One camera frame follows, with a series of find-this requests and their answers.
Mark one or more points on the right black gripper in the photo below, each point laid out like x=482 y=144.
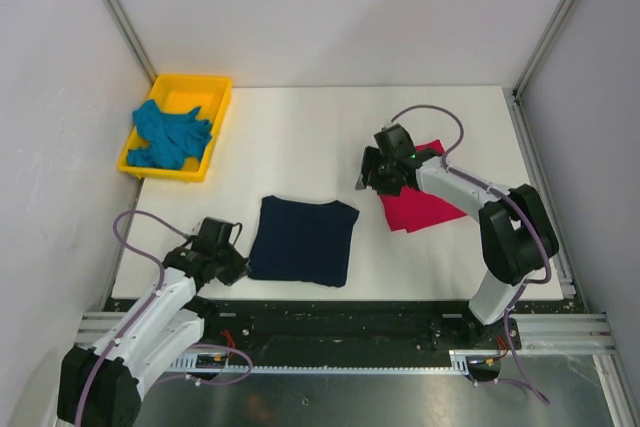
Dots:
x=372 y=157

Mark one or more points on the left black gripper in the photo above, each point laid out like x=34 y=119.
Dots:
x=238 y=269

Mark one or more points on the magenta t-shirt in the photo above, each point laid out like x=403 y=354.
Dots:
x=413 y=210

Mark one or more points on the navy blue t-shirt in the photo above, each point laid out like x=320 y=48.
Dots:
x=303 y=242

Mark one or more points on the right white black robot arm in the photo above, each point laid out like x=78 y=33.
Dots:
x=517 y=239

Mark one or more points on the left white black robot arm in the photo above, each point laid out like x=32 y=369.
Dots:
x=105 y=384

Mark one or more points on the teal crumpled t-shirt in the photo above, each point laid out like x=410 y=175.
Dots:
x=171 y=138

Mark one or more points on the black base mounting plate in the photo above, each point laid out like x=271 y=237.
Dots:
x=436 y=324

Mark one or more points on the right aluminium frame post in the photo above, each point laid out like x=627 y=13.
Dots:
x=553 y=29

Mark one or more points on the aluminium frame post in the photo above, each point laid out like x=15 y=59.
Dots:
x=553 y=29
x=131 y=38

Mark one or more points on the slotted grey cable duct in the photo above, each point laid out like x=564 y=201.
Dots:
x=452 y=363

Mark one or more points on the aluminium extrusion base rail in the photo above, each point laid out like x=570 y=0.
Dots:
x=555 y=334

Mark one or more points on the left aluminium frame post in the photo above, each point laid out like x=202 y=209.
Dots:
x=131 y=38

